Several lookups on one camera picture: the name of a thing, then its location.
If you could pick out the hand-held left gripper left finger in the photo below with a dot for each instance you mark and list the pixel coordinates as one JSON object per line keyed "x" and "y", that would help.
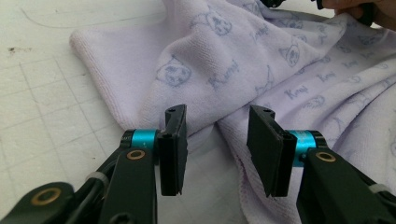
{"x": 172, "y": 155}

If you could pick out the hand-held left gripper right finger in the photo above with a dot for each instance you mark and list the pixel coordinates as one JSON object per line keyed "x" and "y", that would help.
{"x": 269, "y": 155}

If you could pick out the lilac printed towel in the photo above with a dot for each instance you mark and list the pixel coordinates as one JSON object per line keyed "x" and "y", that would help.
{"x": 233, "y": 62}

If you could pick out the white grid mat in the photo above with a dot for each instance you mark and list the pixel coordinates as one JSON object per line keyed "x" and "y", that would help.
{"x": 46, "y": 93}

